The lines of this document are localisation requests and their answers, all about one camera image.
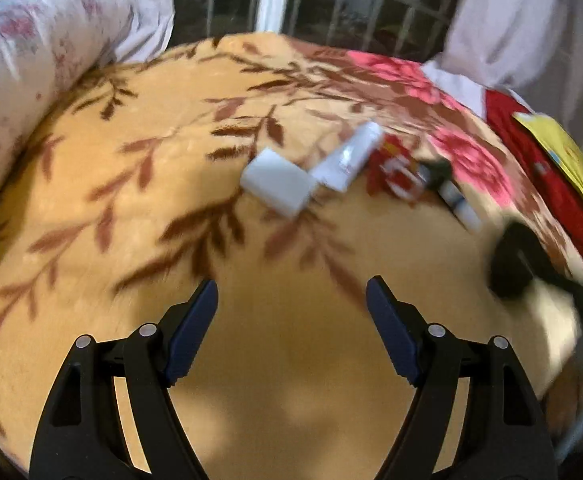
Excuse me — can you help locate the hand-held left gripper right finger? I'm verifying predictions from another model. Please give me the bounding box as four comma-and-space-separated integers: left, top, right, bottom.
365, 275, 558, 480

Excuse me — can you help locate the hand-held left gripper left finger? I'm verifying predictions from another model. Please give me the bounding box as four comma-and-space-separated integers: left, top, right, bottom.
29, 279, 220, 480

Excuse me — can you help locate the yellow leaf-print blanket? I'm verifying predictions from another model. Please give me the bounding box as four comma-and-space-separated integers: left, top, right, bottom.
0, 32, 583, 480

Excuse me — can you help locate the yellow cartoon pillow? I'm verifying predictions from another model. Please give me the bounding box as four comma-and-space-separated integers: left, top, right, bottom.
514, 112, 583, 252

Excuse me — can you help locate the small white striped tube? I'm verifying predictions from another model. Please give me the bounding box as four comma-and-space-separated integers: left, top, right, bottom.
439, 181, 483, 234

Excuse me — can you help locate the red cloth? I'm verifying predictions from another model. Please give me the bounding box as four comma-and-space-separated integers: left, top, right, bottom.
484, 89, 583, 292

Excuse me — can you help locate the red and white packet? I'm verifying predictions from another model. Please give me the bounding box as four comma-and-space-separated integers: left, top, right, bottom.
366, 135, 423, 204

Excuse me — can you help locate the small black object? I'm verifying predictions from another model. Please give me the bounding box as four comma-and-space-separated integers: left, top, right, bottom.
418, 159, 453, 192

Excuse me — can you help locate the white rectangular box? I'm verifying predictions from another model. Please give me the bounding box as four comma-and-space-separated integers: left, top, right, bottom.
240, 146, 313, 219

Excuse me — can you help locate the short white squeeze tube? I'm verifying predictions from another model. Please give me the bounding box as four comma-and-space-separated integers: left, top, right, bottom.
310, 121, 385, 194

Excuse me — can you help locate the sheer white curtain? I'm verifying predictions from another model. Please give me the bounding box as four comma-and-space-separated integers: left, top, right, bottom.
96, 0, 175, 68
424, 0, 583, 147

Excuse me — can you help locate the rolled floral quilt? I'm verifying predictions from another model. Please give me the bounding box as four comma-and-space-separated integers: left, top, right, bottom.
0, 0, 137, 273

